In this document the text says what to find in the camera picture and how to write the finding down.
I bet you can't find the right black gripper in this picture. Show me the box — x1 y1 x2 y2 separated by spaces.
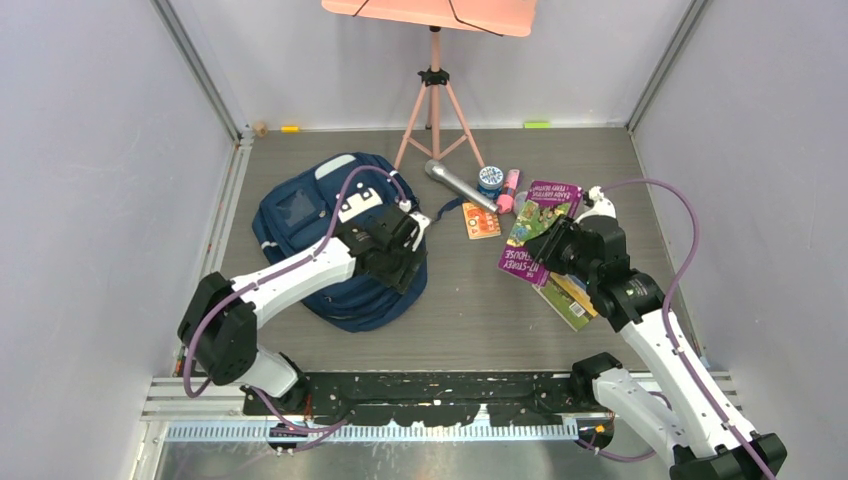
524 213 598 286

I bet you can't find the purple magenta booklet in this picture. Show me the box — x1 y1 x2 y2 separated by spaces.
498 180 583 285

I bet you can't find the navy blue student backpack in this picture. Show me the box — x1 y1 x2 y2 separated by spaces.
252 152 428 333

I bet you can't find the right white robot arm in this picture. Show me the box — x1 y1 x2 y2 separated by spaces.
525 215 787 479

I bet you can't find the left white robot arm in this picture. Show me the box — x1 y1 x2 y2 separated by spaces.
178 205 432 414

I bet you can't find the clear small round container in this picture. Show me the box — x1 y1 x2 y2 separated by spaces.
513 191 528 216

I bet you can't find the green yellow booklet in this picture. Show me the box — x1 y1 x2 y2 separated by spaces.
533 273 599 331

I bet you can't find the pink highlighter marker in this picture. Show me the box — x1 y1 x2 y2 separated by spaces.
496 169 521 215

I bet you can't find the orange calculator toy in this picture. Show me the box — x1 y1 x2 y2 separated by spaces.
462 202 502 240

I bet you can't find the blue patterned round tin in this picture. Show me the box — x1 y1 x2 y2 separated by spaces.
477 165 505 201

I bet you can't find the silver microphone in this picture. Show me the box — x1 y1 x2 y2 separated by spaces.
424 160 499 214

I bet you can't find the pink music stand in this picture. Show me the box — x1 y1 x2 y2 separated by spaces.
321 0 537 169

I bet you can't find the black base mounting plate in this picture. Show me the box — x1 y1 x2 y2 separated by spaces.
243 371 615 427

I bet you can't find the small cork piece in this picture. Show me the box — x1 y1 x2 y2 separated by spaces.
253 121 269 138

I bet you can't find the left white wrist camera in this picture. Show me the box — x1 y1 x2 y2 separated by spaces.
398 199 433 251

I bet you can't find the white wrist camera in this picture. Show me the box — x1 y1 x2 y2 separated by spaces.
398 199 433 251
575 186 617 223

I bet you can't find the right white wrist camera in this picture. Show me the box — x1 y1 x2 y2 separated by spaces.
575 186 617 223

